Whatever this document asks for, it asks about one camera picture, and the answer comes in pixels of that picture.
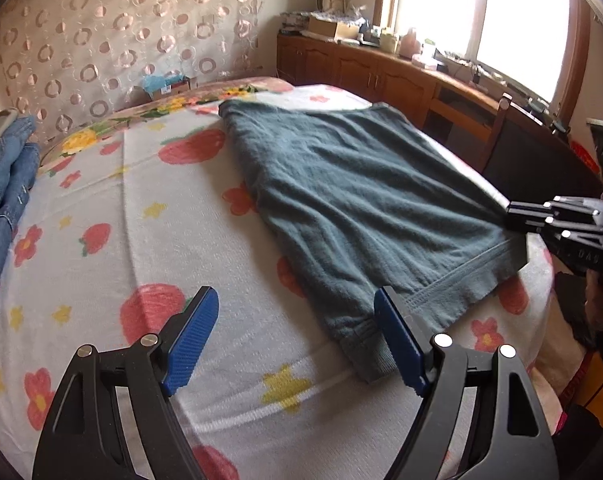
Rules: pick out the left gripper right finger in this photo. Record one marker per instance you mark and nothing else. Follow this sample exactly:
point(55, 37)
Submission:
point(508, 437)

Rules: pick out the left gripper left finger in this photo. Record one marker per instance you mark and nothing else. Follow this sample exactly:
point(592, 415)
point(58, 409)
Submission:
point(83, 437)

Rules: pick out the teal grey pants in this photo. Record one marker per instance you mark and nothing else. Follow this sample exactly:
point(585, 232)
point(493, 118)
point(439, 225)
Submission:
point(360, 199)

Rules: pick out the person's right hand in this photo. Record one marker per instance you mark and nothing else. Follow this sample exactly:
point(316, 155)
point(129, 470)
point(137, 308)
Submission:
point(594, 306)

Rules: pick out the dark wooden chair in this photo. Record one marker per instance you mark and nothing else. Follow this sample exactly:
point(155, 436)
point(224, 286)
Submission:
point(525, 162)

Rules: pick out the long wooden sideboard cabinet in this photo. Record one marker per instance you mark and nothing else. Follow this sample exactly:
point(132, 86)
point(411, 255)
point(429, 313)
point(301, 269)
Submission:
point(458, 115)

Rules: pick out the white strawberry flower bedsheet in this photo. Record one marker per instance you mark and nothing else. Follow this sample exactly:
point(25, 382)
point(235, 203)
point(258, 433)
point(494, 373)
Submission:
point(117, 238)

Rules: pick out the pink bottle on cabinet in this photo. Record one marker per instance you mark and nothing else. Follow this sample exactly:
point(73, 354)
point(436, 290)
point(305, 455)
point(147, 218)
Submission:
point(409, 45)

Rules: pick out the upper folded blue jeans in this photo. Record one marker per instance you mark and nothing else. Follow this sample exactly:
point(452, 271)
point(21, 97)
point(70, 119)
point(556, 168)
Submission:
point(1, 169)

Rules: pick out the folded blue jeans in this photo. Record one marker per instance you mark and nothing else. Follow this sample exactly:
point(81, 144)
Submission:
point(22, 175)
point(1, 169)

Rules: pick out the white cup on cabinet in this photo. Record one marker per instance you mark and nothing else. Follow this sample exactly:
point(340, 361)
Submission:
point(389, 43)

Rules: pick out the lower folded blue jeans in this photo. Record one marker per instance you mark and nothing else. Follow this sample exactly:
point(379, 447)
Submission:
point(22, 175)

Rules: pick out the cardboard box on cabinet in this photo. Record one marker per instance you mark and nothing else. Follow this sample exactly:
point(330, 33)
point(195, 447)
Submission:
point(333, 30)

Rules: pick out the box with blue cloth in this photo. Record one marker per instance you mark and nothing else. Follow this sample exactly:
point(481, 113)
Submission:
point(160, 87)

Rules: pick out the floral yellow quilt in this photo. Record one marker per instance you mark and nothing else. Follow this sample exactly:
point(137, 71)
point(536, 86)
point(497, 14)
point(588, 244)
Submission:
point(203, 96)

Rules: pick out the pink circle pattern curtain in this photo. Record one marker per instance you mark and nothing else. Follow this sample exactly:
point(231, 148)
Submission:
point(69, 63)

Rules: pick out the window with wooden frame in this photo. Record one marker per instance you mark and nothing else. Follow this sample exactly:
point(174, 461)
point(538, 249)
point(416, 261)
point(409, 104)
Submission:
point(540, 47)

